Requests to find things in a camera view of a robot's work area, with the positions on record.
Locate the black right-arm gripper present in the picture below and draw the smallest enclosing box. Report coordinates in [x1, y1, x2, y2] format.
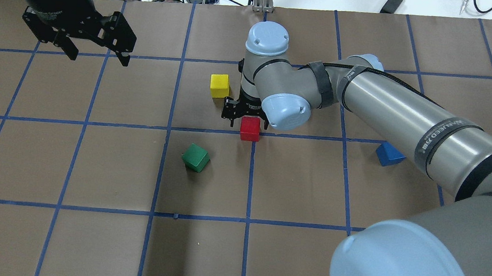
[221, 88, 270, 128]

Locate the blue wooden block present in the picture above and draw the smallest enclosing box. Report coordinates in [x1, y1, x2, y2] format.
[375, 141, 406, 167]

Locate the green wooden block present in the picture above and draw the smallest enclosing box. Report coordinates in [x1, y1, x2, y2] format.
[181, 143, 211, 173]

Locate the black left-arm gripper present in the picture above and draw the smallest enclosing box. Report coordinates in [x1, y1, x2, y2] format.
[22, 5, 137, 67]

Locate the black power adapter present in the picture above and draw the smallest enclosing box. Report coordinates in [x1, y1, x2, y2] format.
[379, 0, 403, 14]

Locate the red wooden block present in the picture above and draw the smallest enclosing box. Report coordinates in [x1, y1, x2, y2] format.
[240, 116, 261, 142]

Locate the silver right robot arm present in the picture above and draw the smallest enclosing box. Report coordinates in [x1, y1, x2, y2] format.
[221, 21, 492, 276]

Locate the yellow wooden block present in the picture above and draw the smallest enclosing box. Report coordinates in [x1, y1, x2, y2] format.
[209, 73, 231, 99]

